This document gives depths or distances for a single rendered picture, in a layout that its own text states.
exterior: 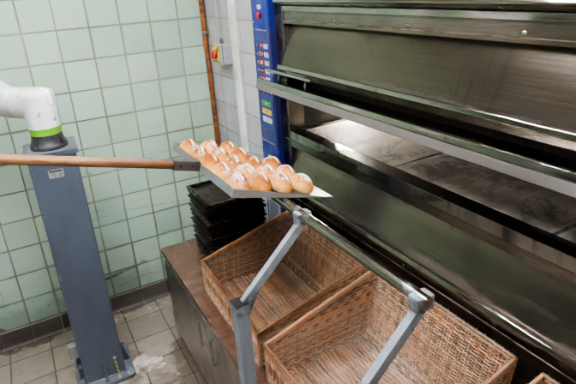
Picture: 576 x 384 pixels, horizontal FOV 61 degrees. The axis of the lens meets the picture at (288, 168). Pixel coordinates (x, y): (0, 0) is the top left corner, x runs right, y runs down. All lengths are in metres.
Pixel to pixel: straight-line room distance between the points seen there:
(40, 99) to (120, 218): 1.03
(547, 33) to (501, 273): 0.62
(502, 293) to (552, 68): 0.59
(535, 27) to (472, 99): 0.22
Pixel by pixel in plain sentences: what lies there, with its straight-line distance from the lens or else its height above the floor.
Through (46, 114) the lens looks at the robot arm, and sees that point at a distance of 2.22.
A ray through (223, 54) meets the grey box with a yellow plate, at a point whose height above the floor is 1.46.
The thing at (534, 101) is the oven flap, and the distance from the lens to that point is 1.22.
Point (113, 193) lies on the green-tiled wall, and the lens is 2.93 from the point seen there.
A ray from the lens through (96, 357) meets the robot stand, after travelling 2.69.
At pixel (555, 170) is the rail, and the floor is 1.43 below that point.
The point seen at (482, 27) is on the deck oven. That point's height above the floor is 1.66.
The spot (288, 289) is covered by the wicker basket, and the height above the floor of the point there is 0.59.
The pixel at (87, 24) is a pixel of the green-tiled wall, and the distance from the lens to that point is 2.74.
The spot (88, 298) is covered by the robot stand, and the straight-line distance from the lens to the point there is 2.51.
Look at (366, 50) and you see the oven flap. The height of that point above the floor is 1.57.
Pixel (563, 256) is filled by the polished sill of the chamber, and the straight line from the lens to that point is 1.29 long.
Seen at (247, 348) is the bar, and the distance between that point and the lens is 1.53.
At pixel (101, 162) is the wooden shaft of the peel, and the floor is 1.33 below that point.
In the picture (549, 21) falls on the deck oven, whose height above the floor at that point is 1.68.
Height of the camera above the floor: 1.79
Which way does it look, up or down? 21 degrees down
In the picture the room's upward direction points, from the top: 4 degrees counter-clockwise
